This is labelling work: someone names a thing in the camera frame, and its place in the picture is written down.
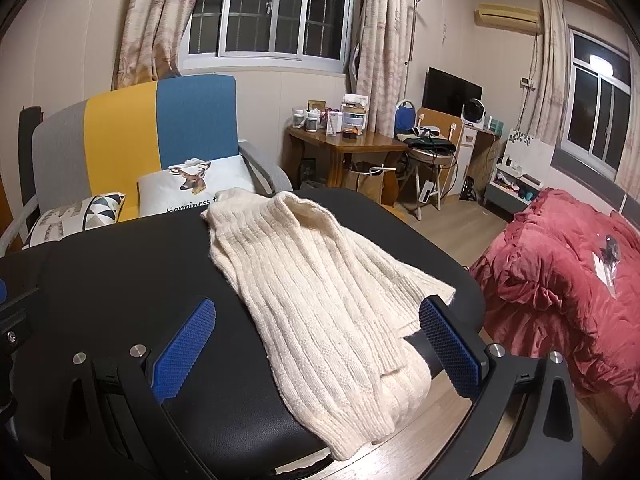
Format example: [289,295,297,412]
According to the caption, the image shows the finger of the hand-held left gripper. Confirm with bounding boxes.
[0,277,31,413]

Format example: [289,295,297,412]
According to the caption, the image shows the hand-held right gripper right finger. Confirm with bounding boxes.
[419,295,586,480]

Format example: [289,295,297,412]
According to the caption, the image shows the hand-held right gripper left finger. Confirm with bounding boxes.
[50,296,217,480]

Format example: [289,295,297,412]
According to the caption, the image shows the dark clothes pile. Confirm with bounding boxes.
[397,127,458,153]

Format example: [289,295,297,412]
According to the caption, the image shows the red ruffled quilt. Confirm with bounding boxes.
[470,187,640,401]

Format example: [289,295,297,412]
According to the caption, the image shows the triangle pattern pillow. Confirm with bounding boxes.
[22,191,127,250]

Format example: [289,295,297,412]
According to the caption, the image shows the white deer print pillow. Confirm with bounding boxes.
[136,155,257,218]

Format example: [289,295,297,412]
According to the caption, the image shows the grey nightstand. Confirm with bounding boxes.
[484,160,543,211]

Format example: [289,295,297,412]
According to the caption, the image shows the clear plastic bag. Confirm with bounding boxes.
[590,235,626,296]

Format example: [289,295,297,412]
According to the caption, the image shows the brown paper bag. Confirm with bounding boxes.
[342,162,386,206]

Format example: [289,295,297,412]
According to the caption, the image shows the grey headboard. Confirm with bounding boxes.
[550,147,628,216]

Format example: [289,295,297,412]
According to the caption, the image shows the grey yellow blue armchair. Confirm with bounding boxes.
[0,75,293,256]

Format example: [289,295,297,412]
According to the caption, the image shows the brown wooden desk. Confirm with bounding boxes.
[286,125,408,206]

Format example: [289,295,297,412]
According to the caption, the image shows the blue bag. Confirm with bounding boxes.
[395,100,416,133]

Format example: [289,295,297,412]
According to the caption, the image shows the small white desk fan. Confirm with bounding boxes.
[461,100,485,126]

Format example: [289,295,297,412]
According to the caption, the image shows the cluster of jars and bottles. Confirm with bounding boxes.
[291,94,371,142]

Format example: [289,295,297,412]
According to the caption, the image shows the black monitor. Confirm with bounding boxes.
[422,66,483,117]

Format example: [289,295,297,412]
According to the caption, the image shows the white framed window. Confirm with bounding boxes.
[562,30,632,181]
[187,0,357,66]

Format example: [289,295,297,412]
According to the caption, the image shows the metal pole stand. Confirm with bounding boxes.
[407,0,448,111]

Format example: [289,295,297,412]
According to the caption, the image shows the beige air conditioner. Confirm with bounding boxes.
[474,2,543,31]

